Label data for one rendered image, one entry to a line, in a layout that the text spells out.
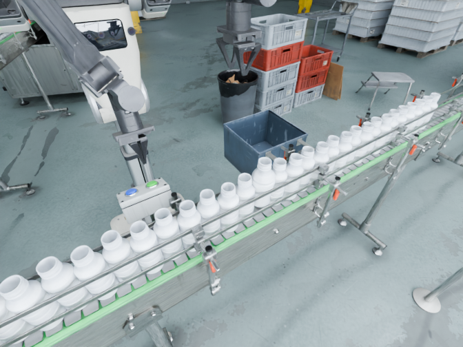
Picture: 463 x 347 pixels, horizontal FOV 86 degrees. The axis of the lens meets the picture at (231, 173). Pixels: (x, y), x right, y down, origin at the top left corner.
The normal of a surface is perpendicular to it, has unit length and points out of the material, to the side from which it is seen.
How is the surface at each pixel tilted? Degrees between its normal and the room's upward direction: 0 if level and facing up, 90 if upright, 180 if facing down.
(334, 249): 0
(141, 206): 70
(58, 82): 90
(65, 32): 98
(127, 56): 90
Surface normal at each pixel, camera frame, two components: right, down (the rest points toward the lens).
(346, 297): 0.00, -0.75
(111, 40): 0.54, 0.56
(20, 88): 0.26, 0.66
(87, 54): 0.76, 0.52
